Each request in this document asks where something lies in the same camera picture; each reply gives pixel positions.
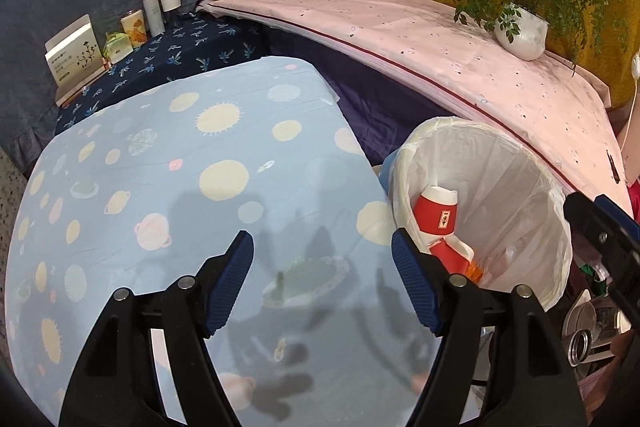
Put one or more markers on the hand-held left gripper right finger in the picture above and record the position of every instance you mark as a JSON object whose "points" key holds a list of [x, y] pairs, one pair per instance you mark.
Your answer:
{"points": [[415, 279]]}

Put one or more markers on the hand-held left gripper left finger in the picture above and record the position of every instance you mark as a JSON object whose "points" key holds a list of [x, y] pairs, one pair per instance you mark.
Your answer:
{"points": [[230, 287]]}

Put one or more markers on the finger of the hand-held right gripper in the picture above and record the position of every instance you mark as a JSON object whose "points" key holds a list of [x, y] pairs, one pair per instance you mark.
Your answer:
{"points": [[612, 207], [600, 242]]}

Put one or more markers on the red and white paper cup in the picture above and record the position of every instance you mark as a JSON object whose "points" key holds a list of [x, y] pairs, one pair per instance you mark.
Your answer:
{"points": [[450, 257], [437, 212]]}

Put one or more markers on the orange plastic bag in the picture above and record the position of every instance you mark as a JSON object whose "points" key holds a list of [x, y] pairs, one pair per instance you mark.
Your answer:
{"points": [[475, 272]]}

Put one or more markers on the bin with white liner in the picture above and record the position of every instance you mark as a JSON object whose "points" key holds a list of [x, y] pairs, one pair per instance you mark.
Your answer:
{"points": [[500, 182]]}

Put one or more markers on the silver metal container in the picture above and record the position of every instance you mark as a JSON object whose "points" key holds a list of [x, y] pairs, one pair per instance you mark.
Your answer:
{"points": [[580, 332]]}

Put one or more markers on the light blue planet-print tablecloth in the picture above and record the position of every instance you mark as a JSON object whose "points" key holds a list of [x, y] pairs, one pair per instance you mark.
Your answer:
{"points": [[150, 157]]}

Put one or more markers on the dark purple cloth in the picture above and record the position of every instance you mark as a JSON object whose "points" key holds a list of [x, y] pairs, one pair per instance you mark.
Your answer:
{"points": [[380, 107]]}

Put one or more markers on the pink dotted cloth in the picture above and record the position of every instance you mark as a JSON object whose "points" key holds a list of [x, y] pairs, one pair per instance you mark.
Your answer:
{"points": [[400, 32]]}

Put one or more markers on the dark blue printed cloth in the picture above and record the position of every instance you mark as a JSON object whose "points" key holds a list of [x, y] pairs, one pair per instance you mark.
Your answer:
{"points": [[190, 42]]}

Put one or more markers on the green packet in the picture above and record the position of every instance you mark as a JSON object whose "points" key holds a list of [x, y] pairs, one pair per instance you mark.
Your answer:
{"points": [[117, 48]]}

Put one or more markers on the floral tin can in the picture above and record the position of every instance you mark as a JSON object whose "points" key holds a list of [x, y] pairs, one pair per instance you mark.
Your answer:
{"points": [[134, 28]]}

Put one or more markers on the open white card box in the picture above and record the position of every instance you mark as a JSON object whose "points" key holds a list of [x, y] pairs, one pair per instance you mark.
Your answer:
{"points": [[75, 57]]}

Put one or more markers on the white tube bottle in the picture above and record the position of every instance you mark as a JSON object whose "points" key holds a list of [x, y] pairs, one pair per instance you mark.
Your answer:
{"points": [[153, 12]]}

